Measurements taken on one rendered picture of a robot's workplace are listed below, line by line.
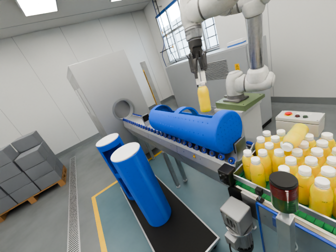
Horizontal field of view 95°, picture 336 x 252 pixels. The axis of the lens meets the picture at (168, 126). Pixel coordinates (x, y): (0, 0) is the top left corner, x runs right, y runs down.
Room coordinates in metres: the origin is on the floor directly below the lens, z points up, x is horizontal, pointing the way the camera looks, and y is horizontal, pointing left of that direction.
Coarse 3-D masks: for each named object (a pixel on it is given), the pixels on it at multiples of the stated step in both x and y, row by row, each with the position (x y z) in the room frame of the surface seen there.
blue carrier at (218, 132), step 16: (160, 112) 1.39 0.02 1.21; (176, 112) 1.19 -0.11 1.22; (192, 112) 1.30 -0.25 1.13; (224, 112) 0.85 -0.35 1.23; (160, 128) 1.36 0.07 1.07; (176, 128) 1.11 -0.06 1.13; (192, 128) 0.95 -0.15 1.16; (208, 128) 0.83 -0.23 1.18; (224, 128) 0.82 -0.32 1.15; (240, 128) 0.89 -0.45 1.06; (208, 144) 0.83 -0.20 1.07; (224, 144) 0.80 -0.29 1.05
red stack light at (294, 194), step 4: (272, 188) 0.28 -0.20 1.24; (276, 188) 0.27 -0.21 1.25; (296, 188) 0.26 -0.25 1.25; (272, 192) 0.29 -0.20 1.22; (276, 192) 0.27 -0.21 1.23; (280, 192) 0.27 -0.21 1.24; (284, 192) 0.26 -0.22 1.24; (288, 192) 0.26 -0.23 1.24; (292, 192) 0.25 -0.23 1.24; (296, 192) 0.26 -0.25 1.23; (276, 196) 0.27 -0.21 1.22; (280, 196) 0.27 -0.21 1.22; (284, 196) 0.26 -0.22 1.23; (288, 196) 0.26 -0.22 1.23; (292, 196) 0.25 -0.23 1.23; (296, 196) 0.25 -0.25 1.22; (284, 200) 0.26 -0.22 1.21; (288, 200) 0.26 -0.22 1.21; (292, 200) 0.25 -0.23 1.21
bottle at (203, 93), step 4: (204, 84) 0.89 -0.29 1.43; (200, 88) 0.88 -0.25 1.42; (204, 88) 0.87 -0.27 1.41; (200, 92) 0.87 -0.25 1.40; (204, 92) 0.86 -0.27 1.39; (208, 92) 0.88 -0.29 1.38; (200, 96) 0.87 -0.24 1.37; (204, 96) 0.86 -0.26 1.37; (208, 96) 0.87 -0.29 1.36; (200, 100) 0.87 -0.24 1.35; (204, 100) 0.86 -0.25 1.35; (208, 100) 0.86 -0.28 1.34; (200, 104) 0.88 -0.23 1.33; (204, 104) 0.86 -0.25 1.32; (208, 104) 0.86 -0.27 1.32; (200, 108) 0.88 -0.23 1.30; (204, 108) 0.86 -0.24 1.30; (208, 108) 0.85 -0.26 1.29
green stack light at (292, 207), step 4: (272, 196) 0.29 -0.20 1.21; (272, 200) 0.29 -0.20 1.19; (276, 200) 0.28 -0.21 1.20; (280, 200) 0.27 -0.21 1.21; (296, 200) 0.25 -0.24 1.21; (272, 204) 0.29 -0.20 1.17; (276, 204) 0.28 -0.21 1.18; (280, 204) 0.27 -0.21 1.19; (284, 204) 0.26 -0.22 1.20; (288, 204) 0.26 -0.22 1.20; (292, 204) 0.25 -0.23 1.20; (296, 204) 0.25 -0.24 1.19; (276, 208) 0.28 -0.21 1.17; (280, 208) 0.27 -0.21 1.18; (284, 208) 0.26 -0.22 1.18; (288, 208) 0.26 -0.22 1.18; (292, 208) 0.25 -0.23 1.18; (296, 208) 0.26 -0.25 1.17; (284, 212) 0.26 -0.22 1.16; (288, 212) 0.26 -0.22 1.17; (292, 212) 0.25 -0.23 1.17
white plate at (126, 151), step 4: (128, 144) 1.35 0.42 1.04; (132, 144) 1.32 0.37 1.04; (136, 144) 1.29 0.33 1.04; (120, 148) 1.33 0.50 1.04; (124, 148) 1.30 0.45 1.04; (128, 148) 1.27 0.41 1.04; (132, 148) 1.24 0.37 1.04; (136, 148) 1.21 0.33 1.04; (116, 152) 1.28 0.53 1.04; (120, 152) 1.25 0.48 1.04; (124, 152) 1.22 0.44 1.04; (128, 152) 1.19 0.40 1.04; (132, 152) 1.17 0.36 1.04; (112, 156) 1.23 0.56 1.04; (116, 156) 1.20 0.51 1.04; (120, 156) 1.18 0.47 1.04; (124, 156) 1.15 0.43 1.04; (128, 156) 1.13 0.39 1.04; (112, 160) 1.16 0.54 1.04; (116, 160) 1.13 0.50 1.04; (120, 160) 1.12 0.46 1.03
